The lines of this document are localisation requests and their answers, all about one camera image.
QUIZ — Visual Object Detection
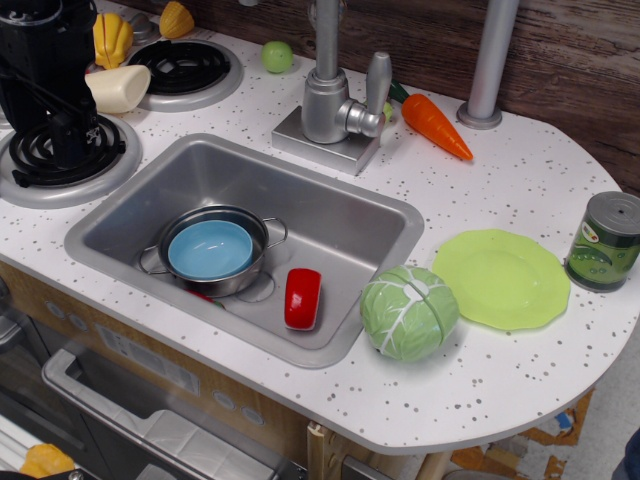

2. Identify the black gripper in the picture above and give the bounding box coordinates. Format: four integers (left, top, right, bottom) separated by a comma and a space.
48, 97, 100, 168

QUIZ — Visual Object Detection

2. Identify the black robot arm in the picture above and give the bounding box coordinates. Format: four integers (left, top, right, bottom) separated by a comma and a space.
1, 1, 99, 169

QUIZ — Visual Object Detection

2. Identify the light green plastic plate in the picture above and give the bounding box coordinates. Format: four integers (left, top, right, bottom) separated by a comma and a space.
432, 229, 571, 331

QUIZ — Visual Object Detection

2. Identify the front black stove burner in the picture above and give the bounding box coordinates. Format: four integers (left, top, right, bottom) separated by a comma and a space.
1, 115, 142, 209

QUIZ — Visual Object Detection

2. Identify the black stove burner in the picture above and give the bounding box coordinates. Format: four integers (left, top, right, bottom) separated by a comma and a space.
129, 40, 243, 113
1, 115, 142, 209

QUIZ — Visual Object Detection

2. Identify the cream toy mayonnaise bottle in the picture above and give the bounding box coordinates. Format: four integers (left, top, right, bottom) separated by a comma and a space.
85, 65, 151, 114

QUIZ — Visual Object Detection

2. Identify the yellow toy bell pepper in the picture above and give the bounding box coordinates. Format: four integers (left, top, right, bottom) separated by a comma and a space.
93, 13, 133, 69

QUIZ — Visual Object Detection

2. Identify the grey stove knob rear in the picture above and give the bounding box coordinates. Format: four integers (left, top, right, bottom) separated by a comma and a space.
129, 13, 161, 46

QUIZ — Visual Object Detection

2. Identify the rear black stove burner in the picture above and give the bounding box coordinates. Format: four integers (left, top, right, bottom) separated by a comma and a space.
129, 40, 243, 113

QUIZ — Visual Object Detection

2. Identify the yellow toy corn piece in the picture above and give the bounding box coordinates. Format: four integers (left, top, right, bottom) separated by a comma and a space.
159, 1, 195, 39

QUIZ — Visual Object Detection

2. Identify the light blue plastic bowl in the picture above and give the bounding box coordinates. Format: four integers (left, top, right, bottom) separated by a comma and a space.
167, 220, 253, 281

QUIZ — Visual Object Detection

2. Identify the small steel pot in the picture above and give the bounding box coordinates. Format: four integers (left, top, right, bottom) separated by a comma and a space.
138, 205, 288, 297

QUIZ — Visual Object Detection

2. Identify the red toy chili pepper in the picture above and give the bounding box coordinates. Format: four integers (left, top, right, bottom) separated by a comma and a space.
185, 290, 226, 311

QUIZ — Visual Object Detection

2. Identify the small green toy apple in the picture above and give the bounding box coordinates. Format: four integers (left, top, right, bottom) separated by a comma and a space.
261, 41, 293, 74

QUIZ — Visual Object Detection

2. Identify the silver toy faucet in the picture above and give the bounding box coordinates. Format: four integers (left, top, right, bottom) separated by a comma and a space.
272, 1, 392, 175

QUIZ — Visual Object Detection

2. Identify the silver metal sink basin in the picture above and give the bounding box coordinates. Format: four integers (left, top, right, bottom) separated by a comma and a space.
65, 134, 424, 368

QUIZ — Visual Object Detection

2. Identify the yellow object at bottom left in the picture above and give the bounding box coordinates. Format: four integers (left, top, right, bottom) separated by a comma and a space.
19, 444, 75, 479

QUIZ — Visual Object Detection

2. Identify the orange toy carrot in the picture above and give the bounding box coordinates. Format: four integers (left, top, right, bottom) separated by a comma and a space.
389, 80, 474, 161

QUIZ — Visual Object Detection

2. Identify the green toy cabbage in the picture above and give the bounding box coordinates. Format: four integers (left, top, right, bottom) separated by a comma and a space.
360, 265, 460, 362

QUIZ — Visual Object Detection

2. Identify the grey metal pole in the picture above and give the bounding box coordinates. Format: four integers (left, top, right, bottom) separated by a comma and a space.
457, 0, 519, 130

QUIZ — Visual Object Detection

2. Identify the green pea can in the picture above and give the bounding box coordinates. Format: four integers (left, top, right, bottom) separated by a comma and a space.
565, 191, 639, 292

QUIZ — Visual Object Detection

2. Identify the silver oven door handle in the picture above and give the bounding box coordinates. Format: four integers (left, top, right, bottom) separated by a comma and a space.
42, 349, 307, 479

